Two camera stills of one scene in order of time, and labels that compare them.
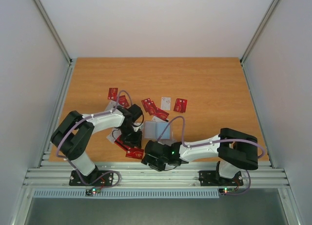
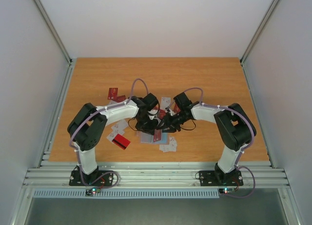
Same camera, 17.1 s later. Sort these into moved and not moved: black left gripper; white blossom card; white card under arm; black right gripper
Moved: black left gripper; black right gripper
Not moved: white card under arm; white blossom card
